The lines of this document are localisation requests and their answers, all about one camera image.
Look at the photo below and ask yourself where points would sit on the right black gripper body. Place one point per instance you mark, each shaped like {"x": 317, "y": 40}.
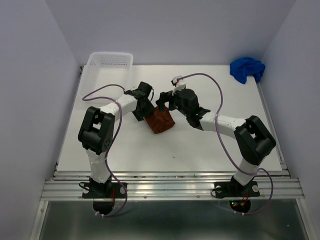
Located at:
{"x": 174, "y": 103}

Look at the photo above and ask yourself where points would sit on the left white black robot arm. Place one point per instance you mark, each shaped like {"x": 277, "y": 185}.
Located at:
{"x": 97, "y": 133}

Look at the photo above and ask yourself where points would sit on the brown microfiber towel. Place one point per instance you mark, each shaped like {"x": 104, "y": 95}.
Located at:
{"x": 160, "y": 121}

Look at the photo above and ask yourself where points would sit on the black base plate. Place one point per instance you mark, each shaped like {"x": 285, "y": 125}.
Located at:
{"x": 233, "y": 189}
{"x": 115, "y": 192}

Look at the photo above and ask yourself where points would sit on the white perforated plastic basket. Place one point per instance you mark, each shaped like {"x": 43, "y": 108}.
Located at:
{"x": 104, "y": 68}

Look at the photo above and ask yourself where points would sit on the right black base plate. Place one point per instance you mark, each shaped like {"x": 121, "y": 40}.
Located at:
{"x": 233, "y": 189}

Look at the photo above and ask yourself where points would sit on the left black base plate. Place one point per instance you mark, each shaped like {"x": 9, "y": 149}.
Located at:
{"x": 115, "y": 192}

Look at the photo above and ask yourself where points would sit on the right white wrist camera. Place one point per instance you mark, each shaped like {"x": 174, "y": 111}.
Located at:
{"x": 178, "y": 84}

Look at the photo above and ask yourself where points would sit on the blue microfiber towel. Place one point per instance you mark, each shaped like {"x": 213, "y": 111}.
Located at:
{"x": 243, "y": 67}

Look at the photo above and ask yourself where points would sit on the aluminium rail frame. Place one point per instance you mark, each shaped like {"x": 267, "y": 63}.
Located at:
{"x": 171, "y": 205}

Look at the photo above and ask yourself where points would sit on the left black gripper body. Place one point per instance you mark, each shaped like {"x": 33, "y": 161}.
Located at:
{"x": 147, "y": 108}

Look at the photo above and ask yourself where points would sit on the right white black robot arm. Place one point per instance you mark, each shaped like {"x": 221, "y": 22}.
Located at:
{"x": 254, "y": 140}

